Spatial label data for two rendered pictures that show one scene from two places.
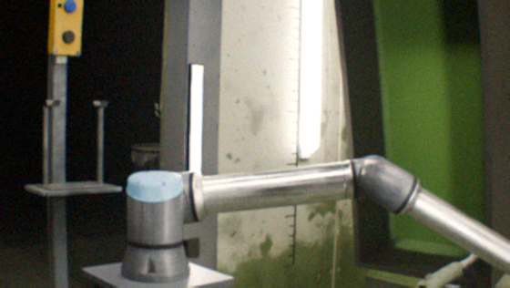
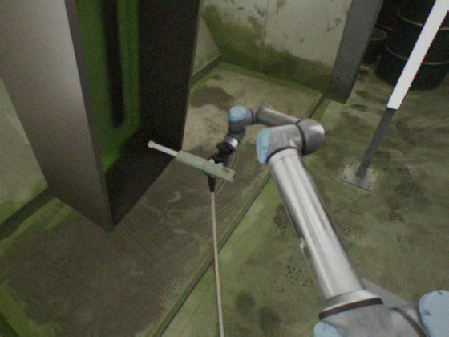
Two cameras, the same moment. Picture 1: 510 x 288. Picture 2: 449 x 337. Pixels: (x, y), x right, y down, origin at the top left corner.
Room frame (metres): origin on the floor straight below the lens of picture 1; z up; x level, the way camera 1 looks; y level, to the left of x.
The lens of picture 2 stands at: (2.11, 0.36, 1.63)
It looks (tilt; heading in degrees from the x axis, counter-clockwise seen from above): 43 degrees down; 262
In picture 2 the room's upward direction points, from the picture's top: 4 degrees counter-clockwise
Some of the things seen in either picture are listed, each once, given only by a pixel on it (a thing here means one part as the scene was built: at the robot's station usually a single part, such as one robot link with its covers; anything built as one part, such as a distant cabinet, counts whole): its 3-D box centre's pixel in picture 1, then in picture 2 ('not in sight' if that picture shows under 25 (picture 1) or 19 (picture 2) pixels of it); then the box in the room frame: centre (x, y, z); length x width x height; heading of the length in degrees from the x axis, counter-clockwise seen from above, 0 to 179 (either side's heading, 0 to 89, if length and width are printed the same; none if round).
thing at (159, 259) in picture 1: (155, 256); not in sight; (1.57, 0.27, 0.69); 0.19 x 0.19 x 0.10
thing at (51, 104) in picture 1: (74, 144); not in sight; (2.17, 0.69, 0.95); 0.26 x 0.15 x 0.32; 133
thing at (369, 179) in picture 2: not in sight; (359, 175); (0.82, -0.77, 0.01); 0.20 x 0.20 x 0.01; 43
